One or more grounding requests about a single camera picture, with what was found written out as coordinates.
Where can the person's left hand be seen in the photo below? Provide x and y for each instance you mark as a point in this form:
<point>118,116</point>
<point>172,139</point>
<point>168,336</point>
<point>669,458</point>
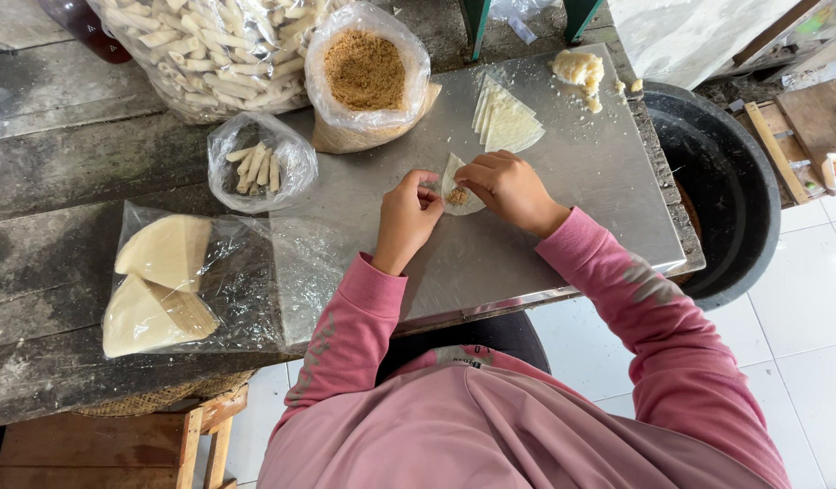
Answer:
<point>406,224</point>

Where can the person's right hand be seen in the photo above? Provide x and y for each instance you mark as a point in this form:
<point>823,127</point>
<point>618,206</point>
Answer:
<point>510,187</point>

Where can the person's right fingers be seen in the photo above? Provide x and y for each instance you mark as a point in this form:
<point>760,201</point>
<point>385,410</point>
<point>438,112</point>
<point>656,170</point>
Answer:
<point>476,173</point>

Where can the triangular pastry wrapper with filling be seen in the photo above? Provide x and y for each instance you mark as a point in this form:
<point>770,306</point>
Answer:
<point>459,197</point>

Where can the stack of triangular pastry wrappers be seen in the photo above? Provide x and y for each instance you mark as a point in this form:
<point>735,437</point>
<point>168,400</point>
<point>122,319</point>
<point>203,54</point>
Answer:
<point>506,119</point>

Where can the stainless steel work board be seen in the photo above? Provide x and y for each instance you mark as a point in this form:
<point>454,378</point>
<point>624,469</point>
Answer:
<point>527,224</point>

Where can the plastic bag of brown filling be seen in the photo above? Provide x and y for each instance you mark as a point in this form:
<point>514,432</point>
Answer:
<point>367,78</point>

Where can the lump of pale dough paste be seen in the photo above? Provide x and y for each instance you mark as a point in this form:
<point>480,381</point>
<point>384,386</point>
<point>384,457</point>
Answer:
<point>579,71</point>

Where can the green metal chair legs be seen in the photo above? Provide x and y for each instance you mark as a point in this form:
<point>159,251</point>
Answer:
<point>520,17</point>

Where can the small bag of rolled pastries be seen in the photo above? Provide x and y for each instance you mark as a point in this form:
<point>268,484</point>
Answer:
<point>258,166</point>

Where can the large black plastic tub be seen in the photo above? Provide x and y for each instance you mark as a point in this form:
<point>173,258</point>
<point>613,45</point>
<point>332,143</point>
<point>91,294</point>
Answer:
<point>724,197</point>

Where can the person's pink sweater body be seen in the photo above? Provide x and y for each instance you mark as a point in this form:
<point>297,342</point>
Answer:
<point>493,428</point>

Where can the white sack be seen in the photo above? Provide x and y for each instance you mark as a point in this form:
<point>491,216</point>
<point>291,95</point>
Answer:
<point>690,34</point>

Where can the large bag of rolled pastries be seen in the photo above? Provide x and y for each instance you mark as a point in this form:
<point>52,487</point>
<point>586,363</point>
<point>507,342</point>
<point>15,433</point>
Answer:
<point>221,51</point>

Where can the plastic bag of wrapper stacks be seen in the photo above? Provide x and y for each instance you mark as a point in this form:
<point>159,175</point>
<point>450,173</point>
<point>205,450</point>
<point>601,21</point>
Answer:
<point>187,285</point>

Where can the wooden crate with clutter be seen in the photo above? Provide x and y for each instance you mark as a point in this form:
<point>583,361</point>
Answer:
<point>798,136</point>

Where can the woven bamboo tray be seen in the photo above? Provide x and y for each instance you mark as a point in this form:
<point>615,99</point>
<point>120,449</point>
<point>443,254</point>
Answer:
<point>160,397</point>

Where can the dark red bottle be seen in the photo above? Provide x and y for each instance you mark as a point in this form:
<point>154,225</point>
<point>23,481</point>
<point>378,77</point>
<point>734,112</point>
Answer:
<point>85,27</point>

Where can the wooden stool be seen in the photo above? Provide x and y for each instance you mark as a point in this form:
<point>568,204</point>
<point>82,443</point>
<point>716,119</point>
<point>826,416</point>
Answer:
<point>119,448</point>

